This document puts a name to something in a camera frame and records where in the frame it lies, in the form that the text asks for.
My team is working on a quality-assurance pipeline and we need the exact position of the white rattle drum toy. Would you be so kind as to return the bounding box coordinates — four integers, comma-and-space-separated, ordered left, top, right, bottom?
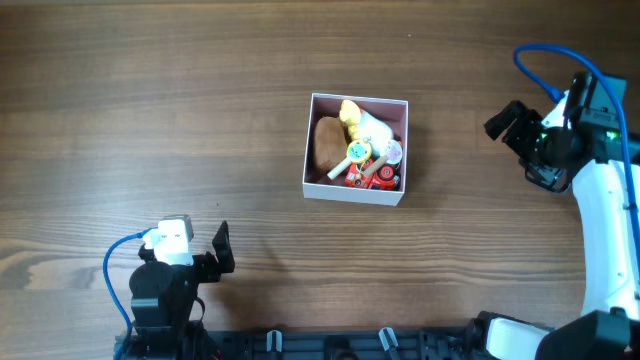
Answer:
362, 139, 403, 177

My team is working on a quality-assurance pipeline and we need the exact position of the red toy fire truck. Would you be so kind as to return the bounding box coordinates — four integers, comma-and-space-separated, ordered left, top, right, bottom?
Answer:
345, 159, 400, 191

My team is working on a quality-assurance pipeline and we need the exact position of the white plush duck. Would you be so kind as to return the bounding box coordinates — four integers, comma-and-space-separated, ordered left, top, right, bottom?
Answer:
339, 100, 394, 157

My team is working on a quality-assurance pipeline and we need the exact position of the yellow cat rattle drum toy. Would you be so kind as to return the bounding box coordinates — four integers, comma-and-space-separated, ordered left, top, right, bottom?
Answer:
327, 140, 372, 180

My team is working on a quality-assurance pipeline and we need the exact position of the brown plush toy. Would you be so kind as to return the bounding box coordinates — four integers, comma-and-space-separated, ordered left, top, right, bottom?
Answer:
313, 117, 347, 173

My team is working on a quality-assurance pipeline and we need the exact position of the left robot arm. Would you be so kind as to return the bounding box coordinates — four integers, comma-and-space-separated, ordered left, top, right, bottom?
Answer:
114, 216, 235, 359

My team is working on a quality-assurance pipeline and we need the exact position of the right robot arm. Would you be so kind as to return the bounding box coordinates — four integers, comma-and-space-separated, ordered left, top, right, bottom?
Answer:
465, 71, 639, 359

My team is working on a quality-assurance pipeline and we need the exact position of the pink cardboard box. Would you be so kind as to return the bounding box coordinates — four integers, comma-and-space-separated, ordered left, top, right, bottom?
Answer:
302, 93, 409, 206

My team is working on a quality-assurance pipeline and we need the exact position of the right blue cable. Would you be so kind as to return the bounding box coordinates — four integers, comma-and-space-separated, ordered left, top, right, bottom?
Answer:
512, 42, 640, 251

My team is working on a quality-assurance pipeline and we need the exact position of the blue cable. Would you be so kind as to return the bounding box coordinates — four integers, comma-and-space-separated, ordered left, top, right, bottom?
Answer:
512, 42, 640, 251
102, 228, 154, 360

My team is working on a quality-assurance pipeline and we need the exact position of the left blue cable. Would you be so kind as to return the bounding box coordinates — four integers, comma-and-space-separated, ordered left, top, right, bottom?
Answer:
102, 228, 154, 360

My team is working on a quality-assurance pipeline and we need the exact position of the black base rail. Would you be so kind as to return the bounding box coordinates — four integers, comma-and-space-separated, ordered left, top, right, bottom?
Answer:
114, 324, 481, 360

